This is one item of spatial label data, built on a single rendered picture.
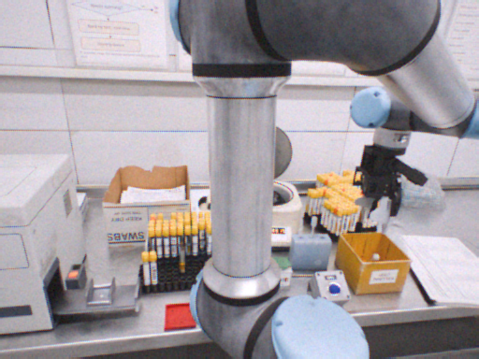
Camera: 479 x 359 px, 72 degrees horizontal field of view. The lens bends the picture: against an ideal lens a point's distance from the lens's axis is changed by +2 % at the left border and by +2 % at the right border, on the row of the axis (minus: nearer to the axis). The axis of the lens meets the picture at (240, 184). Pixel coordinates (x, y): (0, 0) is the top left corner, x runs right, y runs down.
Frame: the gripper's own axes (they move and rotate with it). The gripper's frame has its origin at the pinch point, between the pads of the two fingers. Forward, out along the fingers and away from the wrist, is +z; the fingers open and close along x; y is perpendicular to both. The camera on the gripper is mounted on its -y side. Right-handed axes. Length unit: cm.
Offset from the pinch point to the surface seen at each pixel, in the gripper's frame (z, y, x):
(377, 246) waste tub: 12.0, -6.0, -6.1
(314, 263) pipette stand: 14.2, 13.7, -3.0
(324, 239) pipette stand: 7.5, 11.7, -4.0
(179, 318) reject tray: 17, 50, 9
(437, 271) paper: 15.9, -20.4, 1.3
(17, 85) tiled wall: -23, 100, -54
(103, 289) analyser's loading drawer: 13, 67, 3
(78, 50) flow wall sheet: -35, 81, -54
